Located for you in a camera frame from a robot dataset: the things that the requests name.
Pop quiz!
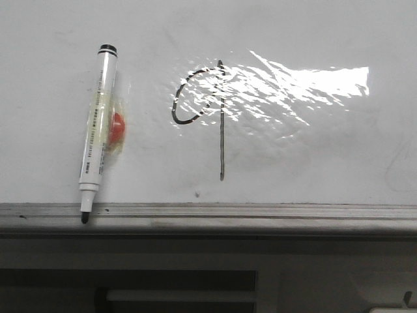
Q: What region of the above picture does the white black whiteboard marker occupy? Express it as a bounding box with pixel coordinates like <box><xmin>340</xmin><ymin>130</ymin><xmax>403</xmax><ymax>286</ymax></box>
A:
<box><xmin>79</xmin><ymin>44</ymin><xmax>118</xmax><ymax>224</ymax></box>

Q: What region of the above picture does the white whiteboard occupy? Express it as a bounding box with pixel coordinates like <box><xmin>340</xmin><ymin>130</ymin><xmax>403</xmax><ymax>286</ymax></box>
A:
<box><xmin>1</xmin><ymin>1</ymin><xmax>416</xmax><ymax>205</ymax></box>

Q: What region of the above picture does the aluminium whiteboard tray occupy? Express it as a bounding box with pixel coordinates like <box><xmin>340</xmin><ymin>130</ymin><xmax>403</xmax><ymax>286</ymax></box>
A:
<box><xmin>1</xmin><ymin>203</ymin><xmax>416</xmax><ymax>237</ymax></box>

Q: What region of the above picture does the white cabinet below board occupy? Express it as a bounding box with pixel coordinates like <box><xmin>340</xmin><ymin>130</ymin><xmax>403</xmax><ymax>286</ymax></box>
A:
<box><xmin>1</xmin><ymin>236</ymin><xmax>416</xmax><ymax>312</ymax></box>

